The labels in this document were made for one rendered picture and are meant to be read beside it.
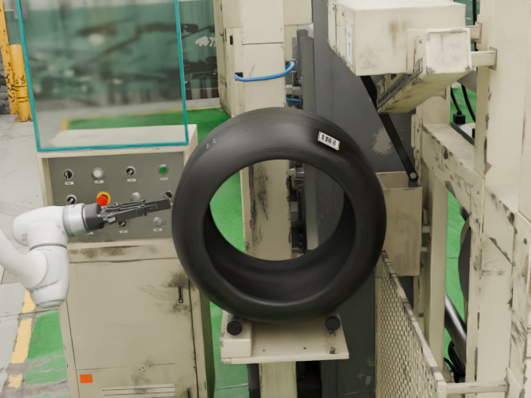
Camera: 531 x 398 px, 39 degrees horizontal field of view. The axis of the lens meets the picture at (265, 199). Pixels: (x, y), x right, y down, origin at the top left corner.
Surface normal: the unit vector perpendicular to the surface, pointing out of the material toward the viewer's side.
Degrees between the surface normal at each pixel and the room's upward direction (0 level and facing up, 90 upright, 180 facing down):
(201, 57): 90
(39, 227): 55
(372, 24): 90
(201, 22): 90
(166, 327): 90
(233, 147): 47
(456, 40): 72
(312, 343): 0
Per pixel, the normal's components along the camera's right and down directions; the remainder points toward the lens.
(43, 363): -0.04, -0.95
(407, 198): 0.01, 0.30
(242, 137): -0.26, -0.45
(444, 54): 0.00, 0.00
